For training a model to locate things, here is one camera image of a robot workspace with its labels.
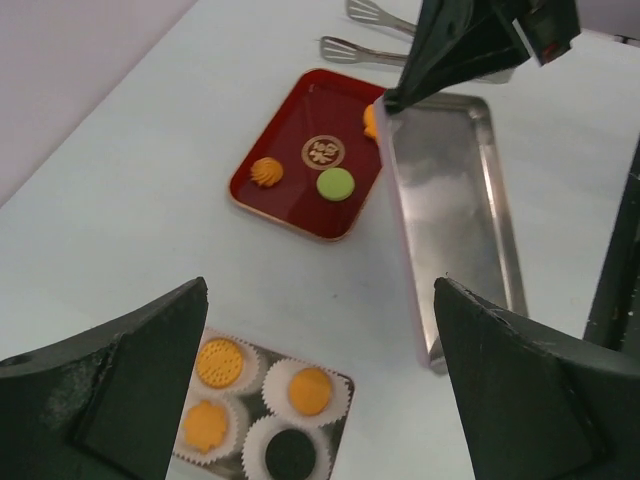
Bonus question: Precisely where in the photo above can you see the red lacquer tray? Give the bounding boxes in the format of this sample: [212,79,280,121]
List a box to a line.
[228,69,384,241]

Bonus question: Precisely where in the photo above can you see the lavender cookie tin box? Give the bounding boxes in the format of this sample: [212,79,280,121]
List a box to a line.
[173,328,355,479]

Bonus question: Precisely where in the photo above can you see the white paper cup back right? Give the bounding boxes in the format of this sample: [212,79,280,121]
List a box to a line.
[192,329,264,395]

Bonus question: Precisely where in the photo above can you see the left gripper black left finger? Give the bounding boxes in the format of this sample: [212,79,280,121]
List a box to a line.
[1,277,208,479]

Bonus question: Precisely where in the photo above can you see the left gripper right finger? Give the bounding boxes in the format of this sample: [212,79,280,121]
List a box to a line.
[434,277,639,479]

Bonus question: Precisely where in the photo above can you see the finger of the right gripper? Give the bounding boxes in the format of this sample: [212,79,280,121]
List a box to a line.
[384,0,525,113]

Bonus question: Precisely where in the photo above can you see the silver tin lid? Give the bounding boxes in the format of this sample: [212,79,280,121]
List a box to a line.
[373,93,528,375]

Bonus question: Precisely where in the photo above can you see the white paper cup front left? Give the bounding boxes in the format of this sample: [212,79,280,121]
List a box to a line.
[242,416,332,479]

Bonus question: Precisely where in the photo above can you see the orange round cookie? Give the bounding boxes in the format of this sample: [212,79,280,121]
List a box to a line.
[288,368,333,416]
[195,338,244,389]

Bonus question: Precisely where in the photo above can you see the white paper cup front right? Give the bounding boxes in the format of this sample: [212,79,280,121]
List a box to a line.
[261,359,351,428]

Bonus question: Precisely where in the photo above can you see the white paper cup back left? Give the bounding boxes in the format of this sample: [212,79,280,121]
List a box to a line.
[173,392,246,466]

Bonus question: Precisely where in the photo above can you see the orange flower cookie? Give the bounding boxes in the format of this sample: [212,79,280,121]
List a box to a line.
[183,401,229,453]

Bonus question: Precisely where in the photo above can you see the white paper cup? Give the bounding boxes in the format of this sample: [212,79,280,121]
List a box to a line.
[192,329,264,395]
[173,392,246,466]
[242,416,332,479]
[261,359,351,428]

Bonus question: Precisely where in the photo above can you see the orange pumpkin cookie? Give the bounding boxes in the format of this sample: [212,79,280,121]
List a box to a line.
[250,157,284,188]

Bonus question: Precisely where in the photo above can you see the green round cookie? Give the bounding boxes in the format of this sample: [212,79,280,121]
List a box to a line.
[316,167,355,202]

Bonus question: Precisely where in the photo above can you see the black round cookie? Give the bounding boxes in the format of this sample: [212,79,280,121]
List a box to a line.
[265,428,317,480]

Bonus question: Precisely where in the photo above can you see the metal tongs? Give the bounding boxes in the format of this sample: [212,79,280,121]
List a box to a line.
[319,0,516,86]

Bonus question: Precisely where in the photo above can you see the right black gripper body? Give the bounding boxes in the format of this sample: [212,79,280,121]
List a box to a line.
[499,0,581,66]

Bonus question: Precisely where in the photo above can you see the orange fish cookie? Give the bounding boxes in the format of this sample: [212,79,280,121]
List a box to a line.
[363,104,378,140]

